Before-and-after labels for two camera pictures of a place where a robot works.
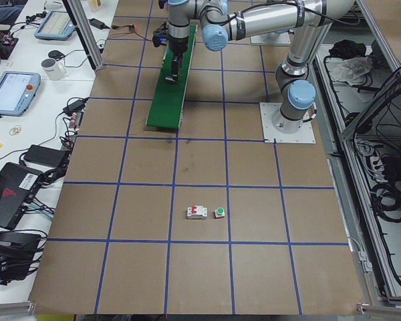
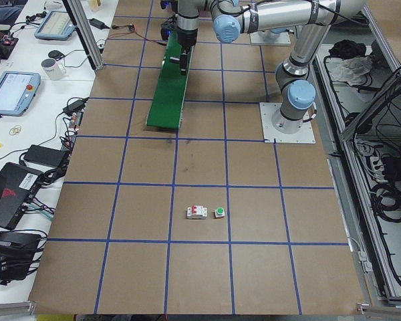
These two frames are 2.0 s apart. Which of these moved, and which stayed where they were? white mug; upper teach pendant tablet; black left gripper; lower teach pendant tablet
Moved: black left gripper
Stayed: upper teach pendant tablet; white mug; lower teach pendant tablet
